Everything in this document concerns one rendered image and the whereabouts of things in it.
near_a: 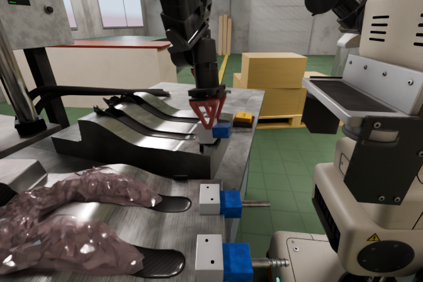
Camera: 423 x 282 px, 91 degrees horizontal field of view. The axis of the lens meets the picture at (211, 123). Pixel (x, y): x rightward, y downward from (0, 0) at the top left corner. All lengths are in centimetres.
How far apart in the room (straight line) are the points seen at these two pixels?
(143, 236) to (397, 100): 45
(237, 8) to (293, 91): 730
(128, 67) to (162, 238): 291
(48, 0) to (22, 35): 20
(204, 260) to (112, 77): 313
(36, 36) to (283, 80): 212
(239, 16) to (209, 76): 912
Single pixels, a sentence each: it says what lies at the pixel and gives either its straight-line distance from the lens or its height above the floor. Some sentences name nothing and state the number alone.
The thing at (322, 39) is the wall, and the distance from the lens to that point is 1021.
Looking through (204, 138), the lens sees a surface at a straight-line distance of 52.
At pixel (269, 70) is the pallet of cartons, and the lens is 243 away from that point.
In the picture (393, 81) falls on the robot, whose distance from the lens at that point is 46.
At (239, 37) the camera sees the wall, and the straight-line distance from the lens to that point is 959.
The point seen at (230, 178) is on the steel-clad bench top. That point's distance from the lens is 56.
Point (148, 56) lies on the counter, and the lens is 303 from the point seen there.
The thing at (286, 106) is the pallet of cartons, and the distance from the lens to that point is 264.
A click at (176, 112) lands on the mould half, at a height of 88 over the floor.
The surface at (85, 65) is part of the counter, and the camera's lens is 351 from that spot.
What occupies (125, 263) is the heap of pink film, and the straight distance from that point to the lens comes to 35.
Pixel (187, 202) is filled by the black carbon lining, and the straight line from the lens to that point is 43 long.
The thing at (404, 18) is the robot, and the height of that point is 117.
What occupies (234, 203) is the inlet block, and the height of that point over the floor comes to 87.
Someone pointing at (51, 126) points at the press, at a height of 79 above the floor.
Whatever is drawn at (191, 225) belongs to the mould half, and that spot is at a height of 85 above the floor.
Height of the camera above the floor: 116
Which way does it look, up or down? 25 degrees down
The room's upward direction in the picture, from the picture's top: straight up
